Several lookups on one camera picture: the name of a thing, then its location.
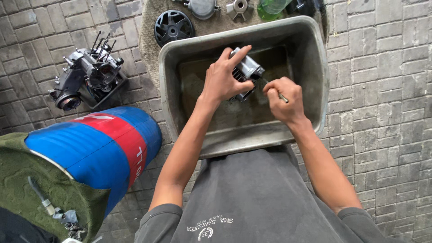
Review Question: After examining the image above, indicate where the grey metal engine cover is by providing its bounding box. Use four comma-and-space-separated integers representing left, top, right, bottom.
171, 0, 222, 20

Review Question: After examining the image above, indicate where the grey metal engine cylinder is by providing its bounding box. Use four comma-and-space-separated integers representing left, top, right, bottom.
228, 47, 266, 102

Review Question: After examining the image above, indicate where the grey metal wash tub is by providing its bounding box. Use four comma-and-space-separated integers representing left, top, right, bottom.
159, 16, 330, 160

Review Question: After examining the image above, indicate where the green carpet cloth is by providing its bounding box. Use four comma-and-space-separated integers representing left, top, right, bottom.
0, 132, 111, 243

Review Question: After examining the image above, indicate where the thin metal brush tool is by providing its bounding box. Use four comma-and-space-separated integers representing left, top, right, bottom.
262, 78, 289, 104

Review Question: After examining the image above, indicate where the pile of small metal parts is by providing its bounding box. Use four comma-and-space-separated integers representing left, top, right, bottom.
52, 209, 89, 242

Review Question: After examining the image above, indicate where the grey handled tool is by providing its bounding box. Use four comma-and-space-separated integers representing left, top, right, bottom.
28, 176, 56, 216

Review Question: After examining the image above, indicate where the beige carpet mat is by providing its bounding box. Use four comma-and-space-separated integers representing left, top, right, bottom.
138, 0, 328, 92

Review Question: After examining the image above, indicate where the green plastic bottle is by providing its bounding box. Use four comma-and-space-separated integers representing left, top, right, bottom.
257, 0, 293, 21

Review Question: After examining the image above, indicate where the person's dark grey shirt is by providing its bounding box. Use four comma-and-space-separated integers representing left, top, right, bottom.
134, 144, 405, 243

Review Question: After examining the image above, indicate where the grey motorcycle engine block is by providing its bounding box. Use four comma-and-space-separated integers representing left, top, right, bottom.
48, 31, 128, 111

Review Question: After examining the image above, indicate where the blue and red oil drum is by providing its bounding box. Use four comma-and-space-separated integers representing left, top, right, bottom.
25, 106, 163, 219

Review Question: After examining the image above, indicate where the person's left hand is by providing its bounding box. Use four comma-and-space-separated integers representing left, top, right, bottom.
201, 45, 256, 103

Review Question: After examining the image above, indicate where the person's right hand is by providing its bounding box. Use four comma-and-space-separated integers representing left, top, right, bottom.
263, 76, 306, 125

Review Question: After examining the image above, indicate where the silver metal pulley part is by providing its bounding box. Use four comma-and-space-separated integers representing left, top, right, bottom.
226, 0, 254, 23

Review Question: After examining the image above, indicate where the black engine part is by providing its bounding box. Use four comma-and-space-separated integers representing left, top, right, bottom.
286, 0, 318, 17

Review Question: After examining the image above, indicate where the black plastic fan cover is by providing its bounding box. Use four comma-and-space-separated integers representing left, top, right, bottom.
154, 10, 196, 47

